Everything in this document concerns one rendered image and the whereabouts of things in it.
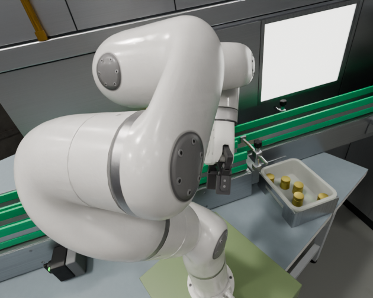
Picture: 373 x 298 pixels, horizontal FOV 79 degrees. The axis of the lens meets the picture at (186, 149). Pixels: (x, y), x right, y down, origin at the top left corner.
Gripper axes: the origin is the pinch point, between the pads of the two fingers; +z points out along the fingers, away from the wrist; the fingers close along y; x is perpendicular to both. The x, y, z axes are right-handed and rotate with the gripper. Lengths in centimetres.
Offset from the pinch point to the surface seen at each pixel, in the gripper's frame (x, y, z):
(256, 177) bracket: 22.7, -29.9, -2.1
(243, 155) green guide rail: 15.4, -24.7, -9.4
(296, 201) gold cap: 35.3, -23.8, 5.5
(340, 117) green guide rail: 62, -36, -30
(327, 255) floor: 93, -80, 45
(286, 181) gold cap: 34.4, -29.2, -1.3
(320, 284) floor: 82, -70, 57
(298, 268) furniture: 62, -61, 45
